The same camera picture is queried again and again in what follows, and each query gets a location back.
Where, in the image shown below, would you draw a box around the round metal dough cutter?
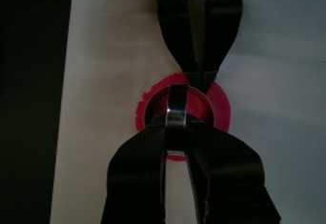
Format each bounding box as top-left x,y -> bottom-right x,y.
143,84 -> 217,131

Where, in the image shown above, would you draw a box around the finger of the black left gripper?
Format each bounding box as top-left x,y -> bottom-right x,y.
201,0 -> 245,92
154,0 -> 202,90

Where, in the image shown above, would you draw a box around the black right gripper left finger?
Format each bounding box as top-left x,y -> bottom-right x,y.
100,115 -> 169,224

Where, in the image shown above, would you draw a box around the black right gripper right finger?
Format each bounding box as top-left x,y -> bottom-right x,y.
185,114 -> 283,224

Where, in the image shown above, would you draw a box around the red play dough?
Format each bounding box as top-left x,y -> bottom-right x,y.
134,71 -> 233,162

